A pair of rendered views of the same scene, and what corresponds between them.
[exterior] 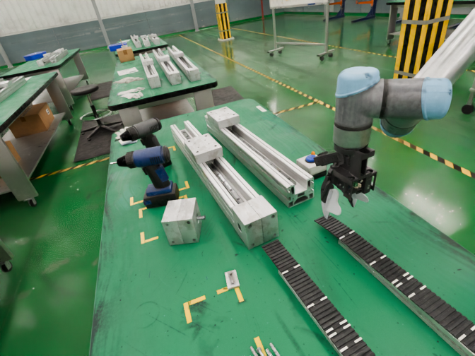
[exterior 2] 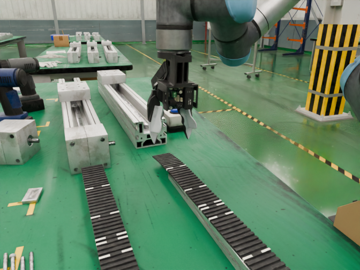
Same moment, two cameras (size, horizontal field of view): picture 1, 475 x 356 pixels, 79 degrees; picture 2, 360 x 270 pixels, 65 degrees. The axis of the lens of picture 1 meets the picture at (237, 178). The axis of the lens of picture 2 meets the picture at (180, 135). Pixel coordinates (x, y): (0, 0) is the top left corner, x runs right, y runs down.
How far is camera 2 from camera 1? 0.35 m
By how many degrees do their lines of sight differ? 11
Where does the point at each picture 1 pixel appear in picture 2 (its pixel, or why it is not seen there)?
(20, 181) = not seen: outside the picture
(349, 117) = (163, 13)
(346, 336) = (115, 246)
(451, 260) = (278, 201)
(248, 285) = (47, 202)
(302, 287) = (99, 202)
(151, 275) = not seen: outside the picture
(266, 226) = (93, 149)
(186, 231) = (9, 148)
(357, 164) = (173, 68)
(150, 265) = not seen: outside the picture
